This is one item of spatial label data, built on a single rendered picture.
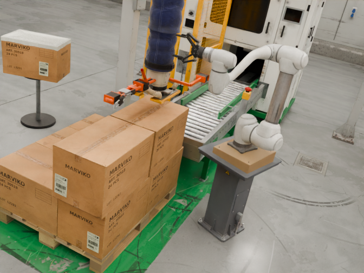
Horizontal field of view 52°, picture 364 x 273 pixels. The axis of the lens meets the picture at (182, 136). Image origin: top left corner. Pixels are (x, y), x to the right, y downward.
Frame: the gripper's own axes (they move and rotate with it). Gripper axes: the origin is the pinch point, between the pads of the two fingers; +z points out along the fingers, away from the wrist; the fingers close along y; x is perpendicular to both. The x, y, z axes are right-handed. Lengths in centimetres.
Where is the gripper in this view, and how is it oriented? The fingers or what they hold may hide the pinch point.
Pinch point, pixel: (176, 45)
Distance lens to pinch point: 252.1
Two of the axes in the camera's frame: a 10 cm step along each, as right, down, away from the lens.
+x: 4.2, -3.5, 8.4
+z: -8.9, -3.3, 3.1
